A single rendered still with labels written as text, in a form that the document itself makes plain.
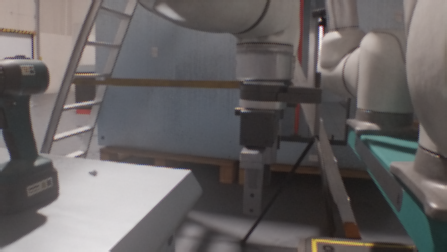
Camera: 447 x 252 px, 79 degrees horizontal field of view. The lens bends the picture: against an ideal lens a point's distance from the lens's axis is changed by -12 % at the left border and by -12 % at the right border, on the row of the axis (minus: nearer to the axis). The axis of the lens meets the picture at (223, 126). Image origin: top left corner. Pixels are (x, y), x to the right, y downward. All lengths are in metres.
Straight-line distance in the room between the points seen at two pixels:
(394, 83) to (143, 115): 2.23
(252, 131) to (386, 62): 0.48
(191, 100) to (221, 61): 0.40
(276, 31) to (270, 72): 0.06
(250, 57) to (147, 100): 2.27
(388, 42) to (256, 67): 0.46
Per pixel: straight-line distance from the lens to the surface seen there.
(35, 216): 0.52
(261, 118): 0.43
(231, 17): 0.36
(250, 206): 0.46
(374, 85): 0.82
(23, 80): 0.52
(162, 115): 2.63
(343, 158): 2.43
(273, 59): 0.45
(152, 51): 2.65
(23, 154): 0.54
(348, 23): 1.01
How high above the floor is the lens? 0.86
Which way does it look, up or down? 10 degrees down
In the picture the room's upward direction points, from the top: 1 degrees clockwise
